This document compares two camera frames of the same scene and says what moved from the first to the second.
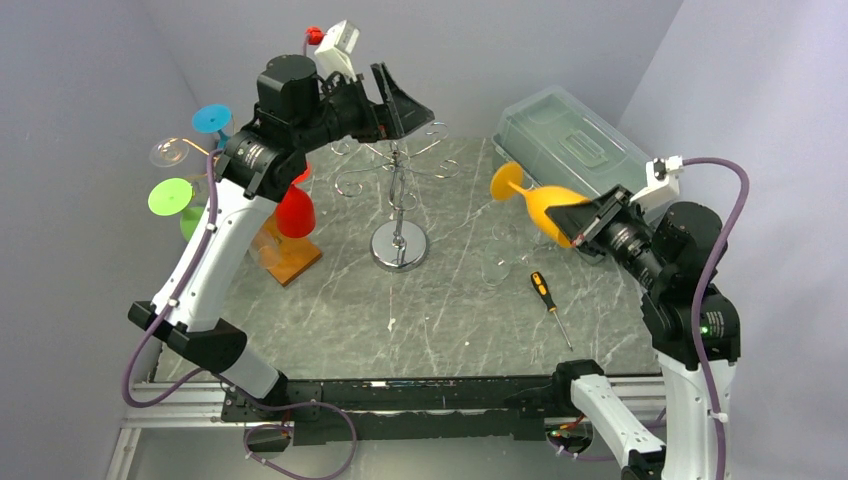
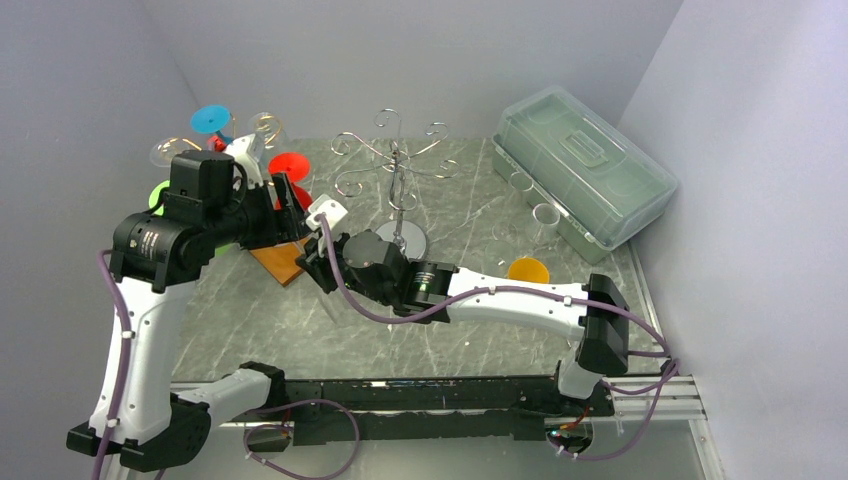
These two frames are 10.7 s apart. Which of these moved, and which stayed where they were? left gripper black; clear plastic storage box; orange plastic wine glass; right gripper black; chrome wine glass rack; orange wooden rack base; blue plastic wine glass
Moved: orange plastic wine glass; right gripper black; left gripper black
Stayed: clear plastic storage box; chrome wine glass rack; orange wooden rack base; blue plastic wine glass
